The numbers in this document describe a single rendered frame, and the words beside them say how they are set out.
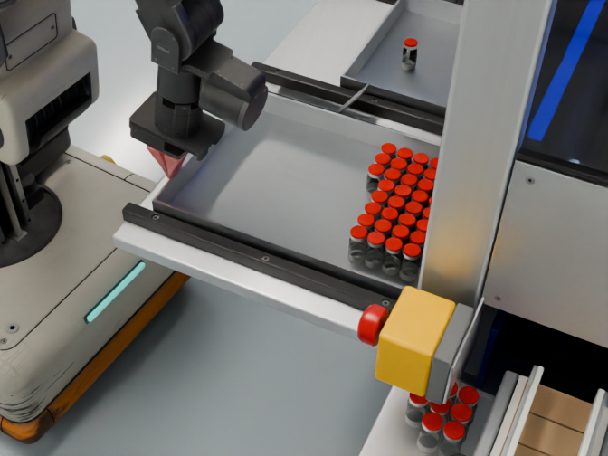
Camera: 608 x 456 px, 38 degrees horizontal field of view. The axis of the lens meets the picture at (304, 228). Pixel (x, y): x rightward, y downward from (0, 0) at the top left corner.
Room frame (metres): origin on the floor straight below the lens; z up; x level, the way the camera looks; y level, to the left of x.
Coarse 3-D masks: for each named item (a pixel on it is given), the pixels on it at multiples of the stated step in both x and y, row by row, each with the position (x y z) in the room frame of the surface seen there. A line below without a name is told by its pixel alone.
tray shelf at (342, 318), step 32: (320, 0) 1.32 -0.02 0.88; (352, 0) 1.32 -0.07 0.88; (320, 32) 1.23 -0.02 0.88; (352, 32) 1.23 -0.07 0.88; (288, 64) 1.14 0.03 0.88; (320, 64) 1.14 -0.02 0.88; (416, 128) 0.99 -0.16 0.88; (128, 224) 0.79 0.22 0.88; (160, 256) 0.74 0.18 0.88; (192, 256) 0.73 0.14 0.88; (224, 288) 0.70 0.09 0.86; (256, 288) 0.69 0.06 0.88; (288, 288) 0.69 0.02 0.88; (416, 288) 0.69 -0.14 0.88; (320, 320) 0.64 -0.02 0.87; (352, 320) 0.64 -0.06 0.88; (480, 352) 0.60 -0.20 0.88
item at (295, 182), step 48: (240, 144) 0.94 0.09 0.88; (288, 144) 0.95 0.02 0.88; (336, 144) 0.95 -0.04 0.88; (432, 144) 0.91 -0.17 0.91; (192, 192) 0.85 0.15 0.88; (240, 192) 0.85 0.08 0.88; (288, 192) 0.85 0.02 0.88; (336, 192) 0.85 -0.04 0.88; (240, 240) 0.74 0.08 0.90; (288, 240) 0.76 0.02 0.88; (336, 240) 0.77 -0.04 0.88; (384, 288) 0.67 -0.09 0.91
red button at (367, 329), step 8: (368, 312) 0.54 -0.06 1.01; (376, 312) 0.54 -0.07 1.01; (384, 312) 0.55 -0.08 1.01; (360, 320) 0.54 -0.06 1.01; (368, 320) 0.54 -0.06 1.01; (376, 320) 0.54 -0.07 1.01; (384, 320) 0.55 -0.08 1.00; (360, 328) 0.53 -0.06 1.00; (368, 328) 0.53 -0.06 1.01; (376, 328) 0.53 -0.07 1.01; (360, 336) 0.53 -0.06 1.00; (368, 336) 0.53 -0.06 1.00; (376, 336) 0.53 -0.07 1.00; (368, 344) 0.53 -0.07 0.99; (376, 344) 0.53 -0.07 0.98
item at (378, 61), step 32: (416, 0) 1.28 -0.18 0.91; (384, 32) 1.21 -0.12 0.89; (416, 32) 1.23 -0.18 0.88; (448, 32) 1.23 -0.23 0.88; (352, 64) 1.09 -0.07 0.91; (384, 64) 1.14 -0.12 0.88; (416, 64) 1.14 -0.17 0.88; (448, 64) 1.14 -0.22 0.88; (384, 96) 1.03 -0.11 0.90; (416, 96) 1.06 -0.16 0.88; (448, 96) 1.06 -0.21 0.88
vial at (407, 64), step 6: (408, 48) 1.12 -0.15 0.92; (414, 48) 1.12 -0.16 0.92; (408, 54) 1.12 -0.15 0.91; (414, 54) 1.12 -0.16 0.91; (402, 60) 1.13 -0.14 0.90; (408, 60) 1.12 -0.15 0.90; (414, 60) 1.13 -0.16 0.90; (402, 66) 1.13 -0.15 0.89; (408, 66) 1.12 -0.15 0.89; (414, 66) 1.13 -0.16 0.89
